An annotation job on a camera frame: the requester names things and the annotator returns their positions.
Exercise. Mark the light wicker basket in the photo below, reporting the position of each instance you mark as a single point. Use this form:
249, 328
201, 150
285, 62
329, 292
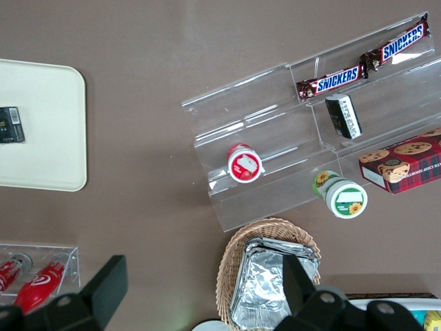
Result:
241, 234

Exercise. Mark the green sunflower lidded cup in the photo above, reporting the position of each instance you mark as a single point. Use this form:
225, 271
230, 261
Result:
346, 201

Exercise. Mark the beige plastic tray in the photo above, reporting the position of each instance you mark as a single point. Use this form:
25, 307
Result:
48, 127

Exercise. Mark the aluminium foil tray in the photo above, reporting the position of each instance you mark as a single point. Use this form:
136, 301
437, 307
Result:
275, 245

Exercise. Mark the teal snack packet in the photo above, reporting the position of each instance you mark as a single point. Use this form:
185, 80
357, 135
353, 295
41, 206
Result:
418, 315

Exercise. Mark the black and white small box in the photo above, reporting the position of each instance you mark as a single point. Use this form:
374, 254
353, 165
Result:
344, 115

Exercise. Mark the black card box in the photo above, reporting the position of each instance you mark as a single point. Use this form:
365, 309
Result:
10, 125

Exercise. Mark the white snack tray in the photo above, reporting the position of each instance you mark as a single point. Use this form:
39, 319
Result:
386, 305

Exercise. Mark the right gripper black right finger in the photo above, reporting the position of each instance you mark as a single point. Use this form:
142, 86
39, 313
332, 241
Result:
296, 286

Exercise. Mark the clear acrylic stepped shelf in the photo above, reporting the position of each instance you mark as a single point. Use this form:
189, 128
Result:
268, 113

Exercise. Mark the yellow snack packet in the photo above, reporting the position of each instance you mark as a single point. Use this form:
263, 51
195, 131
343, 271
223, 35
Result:
434, 322

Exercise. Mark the clear acrylic bottle rack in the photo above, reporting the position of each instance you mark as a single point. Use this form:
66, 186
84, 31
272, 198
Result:
74, 269

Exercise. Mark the red cola bottle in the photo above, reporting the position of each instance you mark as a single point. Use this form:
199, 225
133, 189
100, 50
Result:
38, 284
8, 272

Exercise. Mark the silver foil packets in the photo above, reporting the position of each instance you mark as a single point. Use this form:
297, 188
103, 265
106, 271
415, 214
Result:
262, 276

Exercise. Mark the red tartan cookie box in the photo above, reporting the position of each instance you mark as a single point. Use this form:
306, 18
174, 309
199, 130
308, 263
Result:
410, 165

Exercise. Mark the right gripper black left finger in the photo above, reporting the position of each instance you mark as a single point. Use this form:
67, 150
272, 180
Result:
108, 286

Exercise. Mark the Snickers bar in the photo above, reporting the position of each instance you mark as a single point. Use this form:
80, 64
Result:
401, 43
336, 81

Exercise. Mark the red strawberry lidded cup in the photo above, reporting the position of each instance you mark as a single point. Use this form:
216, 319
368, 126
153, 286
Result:
244, 167

